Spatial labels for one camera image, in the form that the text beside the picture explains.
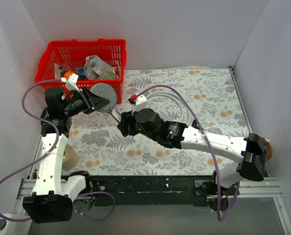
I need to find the orange fruit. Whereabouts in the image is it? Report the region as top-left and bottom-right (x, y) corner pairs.
(63, 71), (73, 79)

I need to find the brown tape roll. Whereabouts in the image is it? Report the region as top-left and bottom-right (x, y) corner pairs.
(62, 144), (79, 171)

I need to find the floral table mat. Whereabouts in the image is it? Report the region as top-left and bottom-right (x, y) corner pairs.
(68, 68), (249, 175)

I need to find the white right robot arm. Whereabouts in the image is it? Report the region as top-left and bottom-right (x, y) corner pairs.
(117, 108), (267, 195)

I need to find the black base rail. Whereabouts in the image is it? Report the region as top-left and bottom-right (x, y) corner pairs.
(83, 175), (217, 207)

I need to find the grey shower hose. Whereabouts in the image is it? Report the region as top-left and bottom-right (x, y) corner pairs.
(145, 92), (192, 123)

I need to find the grey shower head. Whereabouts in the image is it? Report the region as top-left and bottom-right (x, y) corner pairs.
(90, 83), (121, 123)

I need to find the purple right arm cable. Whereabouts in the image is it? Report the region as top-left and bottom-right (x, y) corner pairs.
(135, 85), (240, 222)

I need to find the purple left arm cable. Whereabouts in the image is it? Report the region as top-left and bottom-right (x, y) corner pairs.
(0, 79), (116, 222)

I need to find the red plastic basket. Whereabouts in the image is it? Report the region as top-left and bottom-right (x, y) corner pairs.
(34, 39), (127, 104)

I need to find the green round fruit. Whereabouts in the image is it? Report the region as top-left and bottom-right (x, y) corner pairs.
(98, 71), (119, 80)

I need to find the crumpled grey paper bag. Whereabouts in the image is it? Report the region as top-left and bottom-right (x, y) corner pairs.
(84, 55), (113, 80)

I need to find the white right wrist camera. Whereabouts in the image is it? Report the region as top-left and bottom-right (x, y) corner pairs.
(128, 94), (147, 113)

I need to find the white box device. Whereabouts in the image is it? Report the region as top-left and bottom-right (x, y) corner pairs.
(0, 218), (32, 235)

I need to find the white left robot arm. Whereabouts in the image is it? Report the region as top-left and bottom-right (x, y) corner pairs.
(22, 87), (110, 224)

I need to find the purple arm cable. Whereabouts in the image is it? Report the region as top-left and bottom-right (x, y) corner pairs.
(135, 85), (240, 222)
(0, 79), (116, 222)

